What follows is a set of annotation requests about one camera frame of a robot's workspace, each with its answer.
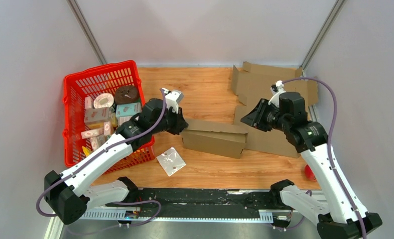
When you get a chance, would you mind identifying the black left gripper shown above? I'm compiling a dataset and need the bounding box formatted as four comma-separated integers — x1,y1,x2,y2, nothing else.
151,105,189,135

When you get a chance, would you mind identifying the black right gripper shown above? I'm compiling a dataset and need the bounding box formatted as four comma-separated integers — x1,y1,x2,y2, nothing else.
240,98,289,132

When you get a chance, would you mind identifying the brown cardboard box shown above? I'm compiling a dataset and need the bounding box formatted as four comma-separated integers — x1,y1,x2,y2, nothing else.
181,119,248,159

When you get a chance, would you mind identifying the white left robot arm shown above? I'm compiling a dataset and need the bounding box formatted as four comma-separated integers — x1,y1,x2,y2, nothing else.
40,93,188,225

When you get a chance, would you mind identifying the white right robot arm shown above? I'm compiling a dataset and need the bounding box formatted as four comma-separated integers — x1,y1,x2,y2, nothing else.
241,92,383,239

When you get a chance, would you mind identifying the teal snack box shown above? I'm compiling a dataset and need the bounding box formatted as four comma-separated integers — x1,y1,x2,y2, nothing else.
116,103,142,118

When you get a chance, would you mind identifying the clear plastic bag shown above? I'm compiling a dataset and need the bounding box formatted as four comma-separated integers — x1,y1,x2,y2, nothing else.
156,147,186,177

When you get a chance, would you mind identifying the brown round cake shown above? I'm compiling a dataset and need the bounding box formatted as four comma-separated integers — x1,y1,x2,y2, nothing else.
114,85,139,105

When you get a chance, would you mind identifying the red apple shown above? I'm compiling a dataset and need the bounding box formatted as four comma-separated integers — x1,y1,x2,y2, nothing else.
304,165,317,182

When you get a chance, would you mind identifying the pink white tape roll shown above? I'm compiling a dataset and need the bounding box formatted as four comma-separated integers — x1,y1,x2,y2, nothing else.
93,93,115,109

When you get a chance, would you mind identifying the pink white carton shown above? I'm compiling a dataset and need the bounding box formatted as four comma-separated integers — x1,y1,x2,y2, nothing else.
84,107,113,128

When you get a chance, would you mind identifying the red plastic basket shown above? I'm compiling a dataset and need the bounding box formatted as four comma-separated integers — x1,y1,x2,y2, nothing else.
62,60,145,168

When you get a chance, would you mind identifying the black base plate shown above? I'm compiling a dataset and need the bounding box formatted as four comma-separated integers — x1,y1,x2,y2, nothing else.
124,188,291,219

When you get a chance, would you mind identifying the aluminium front rail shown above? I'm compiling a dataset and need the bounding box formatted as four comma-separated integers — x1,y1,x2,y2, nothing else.
51,186,358,222

